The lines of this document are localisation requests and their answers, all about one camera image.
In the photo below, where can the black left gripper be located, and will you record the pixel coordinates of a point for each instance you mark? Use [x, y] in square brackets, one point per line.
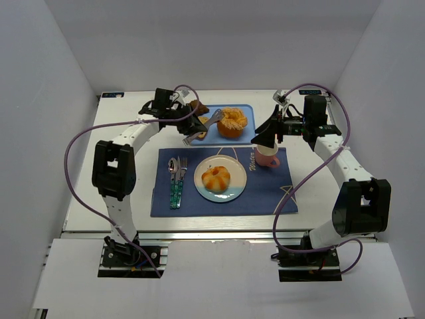
[191, 120]

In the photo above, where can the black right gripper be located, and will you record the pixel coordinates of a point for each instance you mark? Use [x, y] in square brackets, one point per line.
[276, 125]

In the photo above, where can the orange ring cake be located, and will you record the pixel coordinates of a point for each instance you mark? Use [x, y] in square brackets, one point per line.
[232, 123]

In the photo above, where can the white orange striped bun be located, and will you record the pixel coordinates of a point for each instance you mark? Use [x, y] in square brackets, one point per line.
[216, 179]

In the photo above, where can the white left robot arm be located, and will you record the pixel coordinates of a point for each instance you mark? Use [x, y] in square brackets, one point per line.
[114, 171]

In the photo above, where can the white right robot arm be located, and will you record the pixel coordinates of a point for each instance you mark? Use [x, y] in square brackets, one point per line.
[363, 203]

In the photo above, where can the sliced loaf bread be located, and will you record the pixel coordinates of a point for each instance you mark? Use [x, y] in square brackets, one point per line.
[203, 120]

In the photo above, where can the brown croissant bread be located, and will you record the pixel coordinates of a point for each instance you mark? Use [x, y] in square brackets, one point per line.
[199, 107]

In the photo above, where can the light blue tray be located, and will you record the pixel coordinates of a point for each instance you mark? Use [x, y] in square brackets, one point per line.
[213, 137]

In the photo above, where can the pink mug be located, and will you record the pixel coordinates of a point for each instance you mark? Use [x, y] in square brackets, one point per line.
[267, 157]

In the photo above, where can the cream and blue plate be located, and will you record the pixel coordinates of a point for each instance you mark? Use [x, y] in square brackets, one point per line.
[238, 178]

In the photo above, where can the blue cloth placemat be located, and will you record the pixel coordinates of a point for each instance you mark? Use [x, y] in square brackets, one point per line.
[265, 187]

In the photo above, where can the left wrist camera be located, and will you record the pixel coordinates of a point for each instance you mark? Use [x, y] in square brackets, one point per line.
[179, 96]

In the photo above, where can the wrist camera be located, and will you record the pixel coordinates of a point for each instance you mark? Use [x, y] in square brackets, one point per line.
[179, 96]
[280, 97]

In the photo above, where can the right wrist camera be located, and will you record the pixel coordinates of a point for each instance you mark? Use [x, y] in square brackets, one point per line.
[280, 97]

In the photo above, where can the fork with green handle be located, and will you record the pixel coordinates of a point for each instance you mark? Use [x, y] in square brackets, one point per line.
[183, 170]

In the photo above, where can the knife with green handle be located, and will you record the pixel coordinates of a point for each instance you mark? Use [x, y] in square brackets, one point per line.
[176, 186]

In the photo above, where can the spoon with green handle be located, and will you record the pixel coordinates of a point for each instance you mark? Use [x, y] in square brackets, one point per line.
[172, 167]

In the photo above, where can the aluminium table frame rail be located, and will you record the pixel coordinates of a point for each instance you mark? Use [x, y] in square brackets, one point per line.
[168, 236]

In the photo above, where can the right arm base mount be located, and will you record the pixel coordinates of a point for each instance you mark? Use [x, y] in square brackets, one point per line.
[311, 267]

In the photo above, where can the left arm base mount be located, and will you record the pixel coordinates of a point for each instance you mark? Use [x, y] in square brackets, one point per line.
[112, 267]

